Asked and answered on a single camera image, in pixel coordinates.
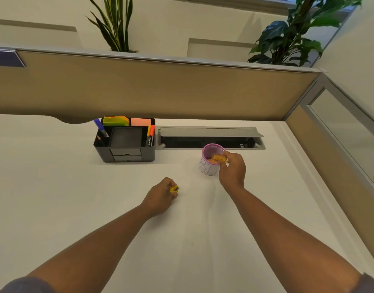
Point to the glass side partition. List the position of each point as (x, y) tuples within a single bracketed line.
[(348, 140)]

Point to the person's left sleeve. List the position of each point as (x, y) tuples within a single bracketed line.
[(25, 285)]

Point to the person's left hand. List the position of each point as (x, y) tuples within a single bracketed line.
[(158, 198)]

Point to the person's right hand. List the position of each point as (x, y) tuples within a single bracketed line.
[(234, 173)]

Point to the beige desk partition panel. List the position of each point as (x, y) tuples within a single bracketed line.
[(150, 88)]

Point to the person's right sleeve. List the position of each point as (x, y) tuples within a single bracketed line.
[(368, 283)]

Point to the person's sleeve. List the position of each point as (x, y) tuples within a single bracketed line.
[(25, 285), (368, 283)]

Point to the pink sticky note pad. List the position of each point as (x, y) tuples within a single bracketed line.
[(140, 122)]

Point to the person's left forearm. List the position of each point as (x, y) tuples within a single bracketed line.
[(92, 247)]

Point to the person's right forearm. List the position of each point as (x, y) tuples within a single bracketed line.
[(290, 244)]

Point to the orange marker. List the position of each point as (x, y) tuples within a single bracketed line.
[(151, 135)]

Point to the tall snake plant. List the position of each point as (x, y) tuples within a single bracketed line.
[(115, 24)]

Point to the pencil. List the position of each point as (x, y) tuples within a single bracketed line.
[(100, 139)]

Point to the white cup with pink rim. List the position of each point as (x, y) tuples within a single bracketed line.
[(209, 163)]

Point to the small yellow pencil sharpener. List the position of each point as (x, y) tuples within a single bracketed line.
[(174, 189)]

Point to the green and orange sticky notes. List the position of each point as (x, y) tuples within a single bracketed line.
[(115, 120)]

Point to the blue pen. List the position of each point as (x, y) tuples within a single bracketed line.
[(100, 127)]

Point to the broad leaf green plant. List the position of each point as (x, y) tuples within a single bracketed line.
[(292, 33)]

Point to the black desk organizer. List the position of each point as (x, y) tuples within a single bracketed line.
[(125, 143)]

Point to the orange paper piece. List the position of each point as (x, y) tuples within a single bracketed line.
[(219, 158)]

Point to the person's left fingers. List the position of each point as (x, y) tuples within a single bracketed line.
[(171, 188)]

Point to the person's right fingers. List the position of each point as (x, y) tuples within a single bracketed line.
[(226, 158)]

